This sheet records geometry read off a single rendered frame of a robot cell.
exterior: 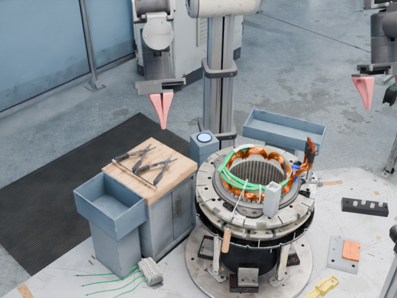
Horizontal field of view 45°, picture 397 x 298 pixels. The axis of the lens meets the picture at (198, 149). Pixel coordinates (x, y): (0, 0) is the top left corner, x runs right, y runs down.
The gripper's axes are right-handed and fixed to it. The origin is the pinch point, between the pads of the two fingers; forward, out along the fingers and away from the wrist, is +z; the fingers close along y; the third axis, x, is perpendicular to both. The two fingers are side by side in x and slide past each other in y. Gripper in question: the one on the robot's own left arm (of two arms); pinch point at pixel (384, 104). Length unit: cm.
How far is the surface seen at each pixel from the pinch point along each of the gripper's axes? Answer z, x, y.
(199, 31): -33, 258, 4
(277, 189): 18.4, 6.0, -23.9
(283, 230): 30.4, 9.9, -21.8
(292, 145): 15.6, 42.1, -6.8
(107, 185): 21, 37, -64
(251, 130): 10, 48, -18
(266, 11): -54, 388, 96
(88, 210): 24, 28, -70
